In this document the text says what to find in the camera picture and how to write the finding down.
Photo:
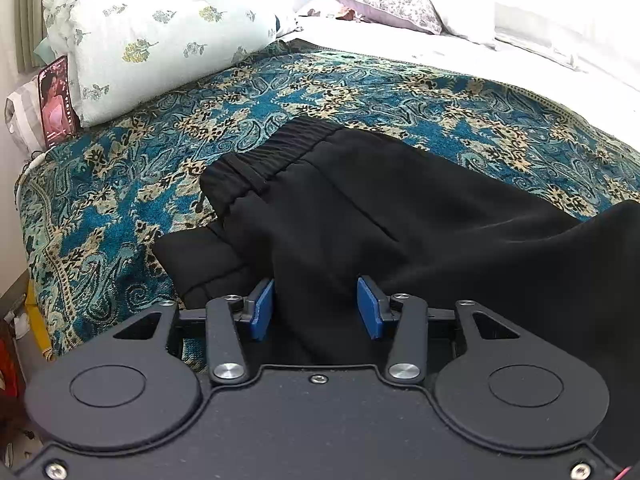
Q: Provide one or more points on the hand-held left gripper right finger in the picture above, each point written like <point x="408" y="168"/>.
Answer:
<point x="369" y="310"/>

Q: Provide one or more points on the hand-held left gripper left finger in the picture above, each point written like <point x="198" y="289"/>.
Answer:
<point x="263" y="311"/>

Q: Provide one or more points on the black pants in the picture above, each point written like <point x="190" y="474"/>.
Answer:
<point x="375" y="200"/>

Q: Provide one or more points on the teal paisley blanket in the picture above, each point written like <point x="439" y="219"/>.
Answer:
<point x="150" y="160"/>

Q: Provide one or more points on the red bag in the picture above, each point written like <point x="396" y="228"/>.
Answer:
<point x="10" y="365"/>

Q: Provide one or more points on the white bed sheet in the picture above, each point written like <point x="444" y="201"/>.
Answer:
<point x="450" y="60"/>

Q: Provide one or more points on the smartphone with lit screen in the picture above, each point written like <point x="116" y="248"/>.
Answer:
<point x="55" y="105"/>

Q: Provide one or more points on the white floral quilt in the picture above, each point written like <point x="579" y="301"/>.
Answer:
<point x="150" y="35"/>

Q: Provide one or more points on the red patterned cloth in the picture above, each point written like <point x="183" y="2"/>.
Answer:
<point x="340" y="12"/>

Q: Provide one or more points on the grey striped pillow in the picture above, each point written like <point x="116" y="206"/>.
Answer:
<point x="22" y="120"/>

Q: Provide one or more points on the floral purple pillow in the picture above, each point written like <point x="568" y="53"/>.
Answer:
<point x="390" y="2"/>

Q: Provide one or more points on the white pillow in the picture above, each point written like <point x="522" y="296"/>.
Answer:
<point x="470" y="15"/>

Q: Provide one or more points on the green curtain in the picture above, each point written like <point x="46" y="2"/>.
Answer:
<point x="35" y="10"/>

